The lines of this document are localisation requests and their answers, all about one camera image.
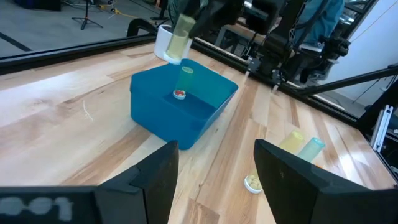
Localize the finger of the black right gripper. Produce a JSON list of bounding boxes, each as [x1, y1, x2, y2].
[[188, 8, 220, 40]]

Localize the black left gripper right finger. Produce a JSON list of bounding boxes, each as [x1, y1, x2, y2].
[[253, 139, 363, 224]]

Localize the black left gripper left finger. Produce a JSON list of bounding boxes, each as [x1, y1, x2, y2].
[[95, 140, 180, 224]]

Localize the pale green pill bottle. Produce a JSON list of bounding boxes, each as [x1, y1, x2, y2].
[[164, 14, 197, 65]]

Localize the yellow pill bottle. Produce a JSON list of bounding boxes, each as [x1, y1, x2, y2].
[[244, 130, 305, 195]]

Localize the teal pill bottle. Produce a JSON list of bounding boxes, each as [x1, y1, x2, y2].
[[297, 137, 326, 164]]

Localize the green pill bottle red pills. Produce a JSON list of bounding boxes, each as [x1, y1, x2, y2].
[[172, 66, 194, 100]]

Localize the blue plastic basket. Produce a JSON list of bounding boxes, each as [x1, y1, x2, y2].
[[129, 58, 239, 151]]

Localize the white planter pot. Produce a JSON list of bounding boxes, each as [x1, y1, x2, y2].
[[154, 24, 193, 63]]

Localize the black chair armrest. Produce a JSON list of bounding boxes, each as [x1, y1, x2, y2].
[[126, 17, 158, 37]]

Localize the person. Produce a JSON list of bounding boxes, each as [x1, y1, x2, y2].
[[292, 0, 346, 47]]

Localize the silver aluminium extrusion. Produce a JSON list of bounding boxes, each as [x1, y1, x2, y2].
[[369, 105, 394, 153]]

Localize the black tripod stand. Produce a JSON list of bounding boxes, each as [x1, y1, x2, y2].
[[71, 0, 104, 31]]

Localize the black case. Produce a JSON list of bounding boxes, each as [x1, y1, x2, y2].
[[14, 0, 62, 12]]

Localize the yellow cable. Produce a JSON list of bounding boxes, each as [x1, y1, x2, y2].
[[99, 2, 141, 19]]

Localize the black diagonal frame strut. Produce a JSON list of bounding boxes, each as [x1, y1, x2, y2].
[[298, 63, 398, 96]]

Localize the black table frame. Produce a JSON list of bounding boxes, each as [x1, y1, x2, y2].
[[0, 32, 398, 183]]

